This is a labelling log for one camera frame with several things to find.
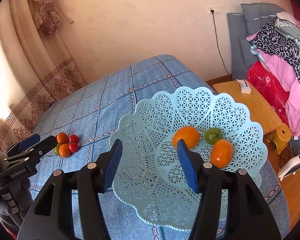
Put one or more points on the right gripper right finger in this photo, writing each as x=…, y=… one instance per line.
x=248, y=215

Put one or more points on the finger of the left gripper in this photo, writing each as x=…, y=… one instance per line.
x=35, y=152
x=18, y=147

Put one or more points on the green round fruit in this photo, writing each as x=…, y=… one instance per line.
x=56, y=149

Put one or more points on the orange tangerine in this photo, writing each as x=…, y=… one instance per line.
x=64, y=151
x=62, y=138

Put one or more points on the red tomato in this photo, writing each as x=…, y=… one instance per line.
x=73, y=147
x=73, y=138

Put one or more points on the large orange front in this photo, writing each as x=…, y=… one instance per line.
x=221, y=153

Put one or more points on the large orange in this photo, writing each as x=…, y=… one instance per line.
x=221, y=153
x=189, y=134

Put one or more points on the light blue plastic basket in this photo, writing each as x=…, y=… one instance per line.
x=164, y=149

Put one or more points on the green tomato with stem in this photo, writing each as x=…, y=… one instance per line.
x=212, y=135

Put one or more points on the white device on floor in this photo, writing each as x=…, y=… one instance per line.
x=291, y=167

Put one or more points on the large orange near cluster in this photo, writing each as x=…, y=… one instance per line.
x=189, y=134

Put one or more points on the beige patterned curtain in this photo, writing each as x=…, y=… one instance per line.
x=36, y=68

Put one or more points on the yellow wooden stool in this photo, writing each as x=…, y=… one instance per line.
x=279, y=137

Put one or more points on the wooden side table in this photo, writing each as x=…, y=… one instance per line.
x=260, y=110

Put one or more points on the white small box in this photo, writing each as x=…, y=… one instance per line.
x=244, y=86

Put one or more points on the red blanket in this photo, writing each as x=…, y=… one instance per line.
x=269, y=87

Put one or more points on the pile of clothes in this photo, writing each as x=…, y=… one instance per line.
x=277, y=45

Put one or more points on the white wall socket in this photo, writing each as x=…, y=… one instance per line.
x=214, y=10

